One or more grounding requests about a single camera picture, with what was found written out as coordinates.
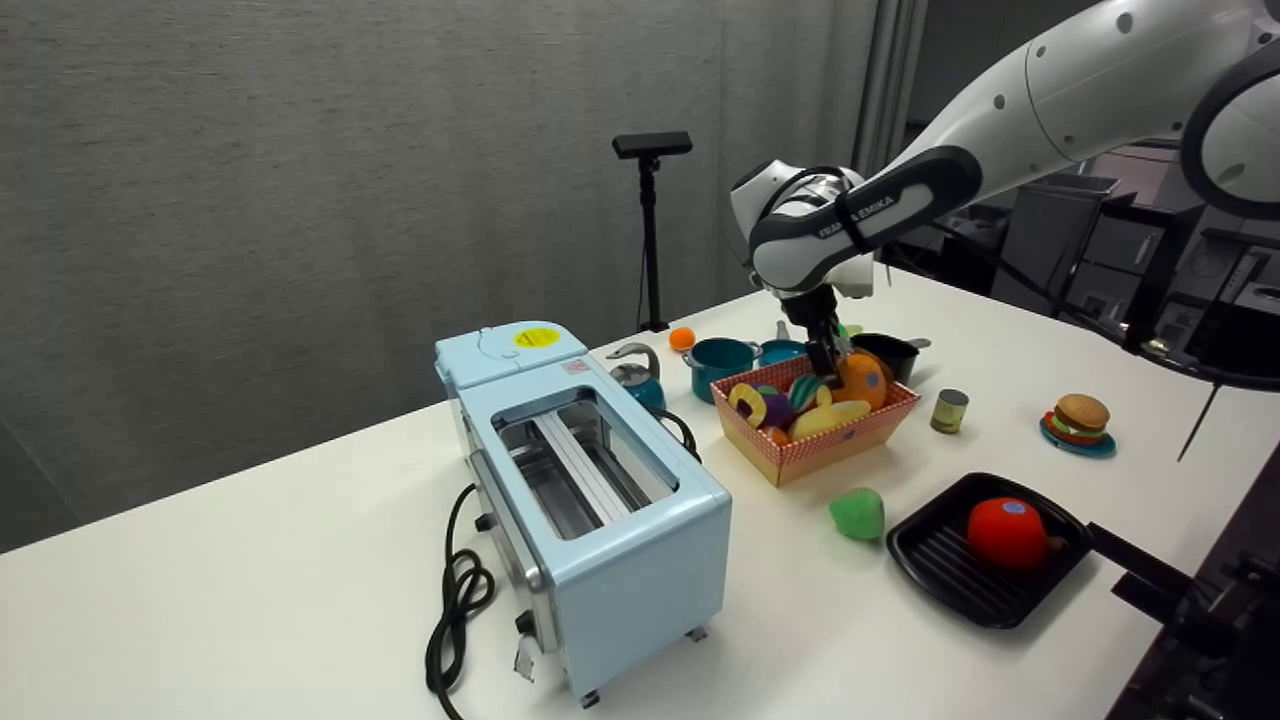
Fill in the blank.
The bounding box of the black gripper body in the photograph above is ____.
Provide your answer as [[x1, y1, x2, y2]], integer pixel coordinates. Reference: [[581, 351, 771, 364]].
[[781, 284, 839, 345]]

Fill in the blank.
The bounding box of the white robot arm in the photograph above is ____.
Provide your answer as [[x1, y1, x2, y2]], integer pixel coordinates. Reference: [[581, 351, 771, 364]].
[[732, 0, 1280, 379]]

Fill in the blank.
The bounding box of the striped watermelon plush toy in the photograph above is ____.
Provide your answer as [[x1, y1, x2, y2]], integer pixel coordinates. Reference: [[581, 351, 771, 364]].
[[785, 373, 822, 410]]

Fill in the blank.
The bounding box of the yellow banana plush toy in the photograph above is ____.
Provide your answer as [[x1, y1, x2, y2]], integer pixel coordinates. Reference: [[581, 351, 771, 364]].
[[789, 400, 870, 442]]

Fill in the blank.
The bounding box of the black toy saucepan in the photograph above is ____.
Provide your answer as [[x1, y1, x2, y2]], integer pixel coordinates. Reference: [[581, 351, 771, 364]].
[[850, 331, 927, 383]]

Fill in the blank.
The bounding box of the purple plush toy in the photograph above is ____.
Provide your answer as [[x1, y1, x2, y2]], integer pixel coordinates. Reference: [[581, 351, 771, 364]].
[[764, 396, 797, 428]]

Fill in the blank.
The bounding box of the orange checkered cardboard box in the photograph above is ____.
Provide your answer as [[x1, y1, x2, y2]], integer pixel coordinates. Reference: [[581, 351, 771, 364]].
[[712, 361, 916, 484]]

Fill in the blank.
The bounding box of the pineapple slice toy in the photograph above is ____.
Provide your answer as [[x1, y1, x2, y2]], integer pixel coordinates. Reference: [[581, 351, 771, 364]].
[[728, 383, 768, 428]]

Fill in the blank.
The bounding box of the teal toy pot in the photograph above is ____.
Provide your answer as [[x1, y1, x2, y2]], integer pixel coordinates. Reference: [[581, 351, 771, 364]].
[[688, 337, 804, 400]]

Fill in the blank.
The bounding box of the green pear plush toy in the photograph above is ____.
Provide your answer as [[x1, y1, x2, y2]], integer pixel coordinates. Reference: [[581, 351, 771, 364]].
[[826, 487, 882, 542]]

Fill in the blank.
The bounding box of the teal toy kettle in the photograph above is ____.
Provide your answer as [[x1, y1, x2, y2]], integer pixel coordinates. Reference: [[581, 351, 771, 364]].
[[607, 345, 667, 410]]

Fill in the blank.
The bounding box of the black oven tray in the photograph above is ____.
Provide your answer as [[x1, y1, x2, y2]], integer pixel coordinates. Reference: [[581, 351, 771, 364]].
[[886, 473, 1088, 626]]

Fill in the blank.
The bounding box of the red tomato plush toy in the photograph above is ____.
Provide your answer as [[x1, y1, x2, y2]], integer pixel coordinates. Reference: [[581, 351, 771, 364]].
[[965, 496, 1047, 572]]

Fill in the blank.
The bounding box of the toy burger on plate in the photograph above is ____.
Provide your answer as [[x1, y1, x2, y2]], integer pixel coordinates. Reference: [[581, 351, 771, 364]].
[[1041, 390, 1117, 457]]

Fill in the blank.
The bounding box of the light blue toaster oven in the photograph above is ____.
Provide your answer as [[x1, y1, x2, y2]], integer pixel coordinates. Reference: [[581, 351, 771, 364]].
[[437, 318, 732, 708]]

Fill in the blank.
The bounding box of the small green tin can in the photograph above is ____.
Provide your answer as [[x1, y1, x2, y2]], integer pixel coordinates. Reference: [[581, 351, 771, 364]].
[[931, 387, 967, 435]]

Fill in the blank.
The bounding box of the small orange ball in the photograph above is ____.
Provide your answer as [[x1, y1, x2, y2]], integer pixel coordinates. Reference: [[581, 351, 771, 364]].
[[667, 323, 697, 356]]

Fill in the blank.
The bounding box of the black power cable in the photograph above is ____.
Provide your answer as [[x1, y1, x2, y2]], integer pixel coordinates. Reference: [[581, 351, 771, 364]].
[[419, 479, 498, 720]]

